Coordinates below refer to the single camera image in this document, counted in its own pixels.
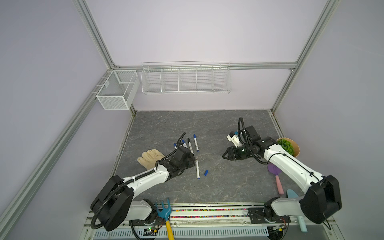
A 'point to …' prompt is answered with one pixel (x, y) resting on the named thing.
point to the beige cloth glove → (149, 159)
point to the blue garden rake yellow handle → (165, 213)
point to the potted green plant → (287, 145)
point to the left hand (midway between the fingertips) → (193, 161)
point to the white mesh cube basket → (119, 91)
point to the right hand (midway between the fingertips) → (226, 157)
